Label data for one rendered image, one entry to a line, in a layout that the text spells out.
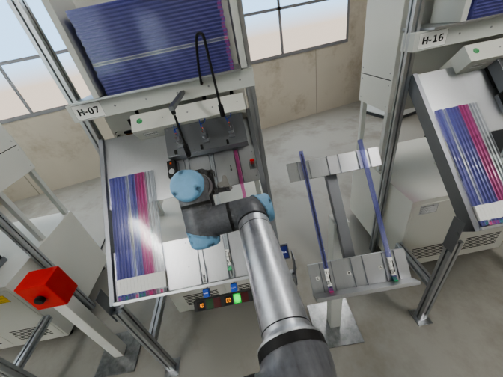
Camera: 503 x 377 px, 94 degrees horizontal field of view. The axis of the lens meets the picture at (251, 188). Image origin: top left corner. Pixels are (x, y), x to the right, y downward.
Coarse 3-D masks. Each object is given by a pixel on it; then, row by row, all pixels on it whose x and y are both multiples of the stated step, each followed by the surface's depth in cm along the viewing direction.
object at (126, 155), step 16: (112, 144) 106; (128, 144) 105; (144, 144) 105; (160, 144) 105; (112, 160) 104; (128, 160) 104; (144, 160) 103; (160, 160) 103; (176, 160) 103; (192, 160) 102; (208, 160) 102; (224, 160) 102; (240, 160) 101; (112, 176) 103; (160, 176) 102; (256, 176) 100; (160, 192) 100
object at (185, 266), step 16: (176, 240) 96; (240, 240) 95; (176, 256) 95; (192, 256) 94; (208, 256) 94; (224, 256) 94; (240, 256) 93; (176, 272) 93; (192, 272) 93; (208, 272) 93; (224, 272) 92; (240, 272) 92; (176, 288) 92
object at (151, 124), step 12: (228, 96) 99; (240, 96) 99; (168, 108) 99; (180, 108) 99; (192, 108) 99; (204, 108) 98; (216, 108) 98; (228, 108) 98; (240, 108) 98; (132, 120) 99; (144, 120) 98; (156, 120) 98; (168, 120) 98; (180, 120) 98; (192, 120) 98; (132, 132) 98; (144, 132) 100; (156, 132) 102
